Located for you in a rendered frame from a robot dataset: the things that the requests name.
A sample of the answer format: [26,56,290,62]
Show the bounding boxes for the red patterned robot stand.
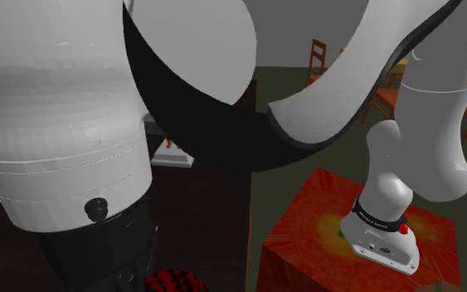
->
[255,166,463,292]

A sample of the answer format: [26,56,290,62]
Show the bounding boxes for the red black zigzag ball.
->
[144,268,210,292]

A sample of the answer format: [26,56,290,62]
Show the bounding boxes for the orange figure on white base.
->
[149,133,196,169]

